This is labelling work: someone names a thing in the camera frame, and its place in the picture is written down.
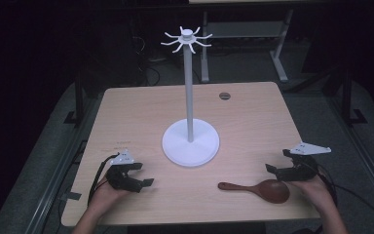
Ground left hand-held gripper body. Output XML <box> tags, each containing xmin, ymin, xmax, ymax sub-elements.
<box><xmin>105</xmin><ymin>148</ymin><xmax>143</xmax><ymax>193</ymax></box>

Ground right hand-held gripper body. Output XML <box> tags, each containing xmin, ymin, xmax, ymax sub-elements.
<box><xmin>275</xmin><ymin>141</ymin><xmax>332</xmax><ymax>182</ymax></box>

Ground brown wooden rice spoon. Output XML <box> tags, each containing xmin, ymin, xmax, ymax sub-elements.
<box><xmin>217</xmin><ymin>178</ymin><xmax>291</xmax><ymax>205</ymax></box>

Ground white hook rack stand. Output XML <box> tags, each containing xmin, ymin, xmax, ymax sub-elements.
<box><xmin>160</xmin><ymin>25</ymin><xmax>221</xmax><ymax>169</ymax></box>

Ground person's left hand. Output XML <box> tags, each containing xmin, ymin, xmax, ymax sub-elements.
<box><xmin>89</xmin><ymin>176</ymin><xmax>132</xmax><ymax>215</ymax></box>

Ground person's right hand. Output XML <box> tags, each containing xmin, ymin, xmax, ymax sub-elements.
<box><xmin>289</xmin><ymin>176</ymin><xmax>337</xmax><ymax>215</ymax></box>

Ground grey tape strip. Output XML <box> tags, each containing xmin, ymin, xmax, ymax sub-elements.
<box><xmin>59</xmin><ymin>191</ymin><xmax>83</xmax><ymax>202</ymax></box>

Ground black metal stand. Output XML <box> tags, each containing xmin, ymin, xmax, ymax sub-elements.
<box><xmin>63</xmin><ymin>69</ymin><xmax>86</xmax><ymax>127</ymax></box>
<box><xmin>339</xmin><ymin>65</ymin><xmax>369</xmax><ymax>127</ymax></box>

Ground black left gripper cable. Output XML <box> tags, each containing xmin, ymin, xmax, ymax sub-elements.
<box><xmin>87</xmin><ymin>153</ymin><xmax>120</xmax><ymax>207</ymax></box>

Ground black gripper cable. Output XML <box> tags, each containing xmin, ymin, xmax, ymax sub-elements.
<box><xmin>317</xmin><ymin>165</ymin><xmax>374</xmax><ymax>229</ymax></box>
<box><xmin>87</xmin><ymin>153</ymin><xmax>120</xmax><ymax>207</ymax></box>

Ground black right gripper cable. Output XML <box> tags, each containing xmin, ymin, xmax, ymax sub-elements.
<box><xmin>317</xmin><ymin>165</ymin><xmax>374</xmax><ymax>229</ymax></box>

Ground aluminium floor rail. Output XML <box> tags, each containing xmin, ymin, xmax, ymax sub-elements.
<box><xmin>327</xmin><ymin>97</ymin><xmax>374</xmax><ymax>211</ymax></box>
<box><xmin>23</xmin><ymin>97</ymin><xmax>94</xmax><ymax>234</ymax></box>

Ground black floor cables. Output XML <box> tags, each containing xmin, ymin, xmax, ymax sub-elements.
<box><xmin>135</xmin><ymin>34</ymin><xmax>162</xmax><ymax>87</ymax></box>

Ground white desk frame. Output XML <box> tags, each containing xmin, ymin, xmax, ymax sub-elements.
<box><xmin>200</xmin><ymin>8</ymin><xmax>295</xmax><ymax>84</ymax></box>

